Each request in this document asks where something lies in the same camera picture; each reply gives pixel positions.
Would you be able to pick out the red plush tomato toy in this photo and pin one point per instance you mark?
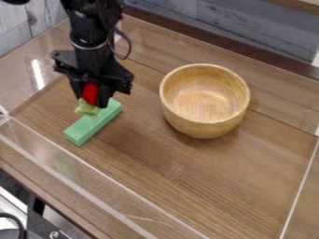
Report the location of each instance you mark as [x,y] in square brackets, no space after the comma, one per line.
[87,107]

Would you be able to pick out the black table leg bracket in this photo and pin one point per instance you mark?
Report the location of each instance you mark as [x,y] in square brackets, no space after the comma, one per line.
[37,225]

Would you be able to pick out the light wooden bowl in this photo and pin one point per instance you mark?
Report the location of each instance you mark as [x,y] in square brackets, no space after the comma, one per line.
[204,99]

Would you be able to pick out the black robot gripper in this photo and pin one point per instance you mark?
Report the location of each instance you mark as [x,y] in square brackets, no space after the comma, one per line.
[96,67]

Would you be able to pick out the clear acrylic tray wall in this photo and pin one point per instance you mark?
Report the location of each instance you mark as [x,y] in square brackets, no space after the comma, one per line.
[99,204]

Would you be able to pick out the green rectangular block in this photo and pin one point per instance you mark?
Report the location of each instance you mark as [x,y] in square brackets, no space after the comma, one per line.
[93,119]

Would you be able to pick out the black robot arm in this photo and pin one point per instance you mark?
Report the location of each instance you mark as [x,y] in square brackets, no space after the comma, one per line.
[93,31]

